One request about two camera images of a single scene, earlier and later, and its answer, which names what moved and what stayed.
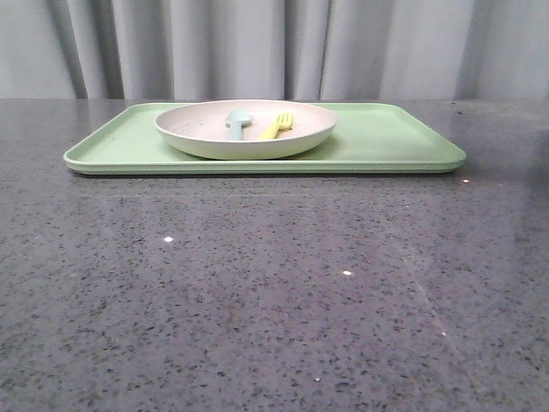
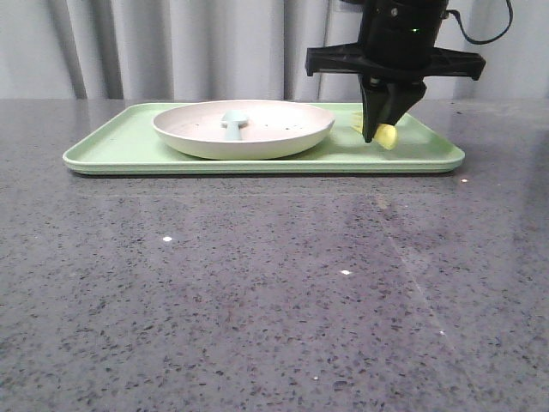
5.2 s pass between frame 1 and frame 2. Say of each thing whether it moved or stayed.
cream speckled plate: stayed
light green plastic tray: stayed
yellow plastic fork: moved
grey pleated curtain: stayed
